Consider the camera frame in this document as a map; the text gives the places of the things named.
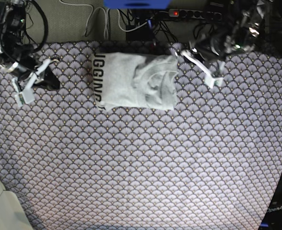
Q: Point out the black power strip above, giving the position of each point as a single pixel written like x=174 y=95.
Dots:
x=194 y=14

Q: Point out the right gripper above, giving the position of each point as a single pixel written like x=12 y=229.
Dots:
x=22 y=69

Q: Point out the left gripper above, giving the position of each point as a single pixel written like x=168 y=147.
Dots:
x=210 y=50

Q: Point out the black power adapter box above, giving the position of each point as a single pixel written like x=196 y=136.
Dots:
x=142 y=34

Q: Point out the fan-patterned grey tablecloth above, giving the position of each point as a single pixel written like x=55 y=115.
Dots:
x=213 y=163

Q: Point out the light grey T-shirt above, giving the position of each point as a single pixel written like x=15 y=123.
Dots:
x=134 y=80

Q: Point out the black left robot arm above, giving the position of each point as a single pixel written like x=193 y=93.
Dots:
x=237 y=25

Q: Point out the blue mount plate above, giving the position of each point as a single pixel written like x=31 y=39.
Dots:
x=137 y=4

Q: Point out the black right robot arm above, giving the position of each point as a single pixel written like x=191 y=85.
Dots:
x=16 y=56

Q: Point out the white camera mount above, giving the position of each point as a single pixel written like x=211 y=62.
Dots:
x=25 y=89
x=211 y=79

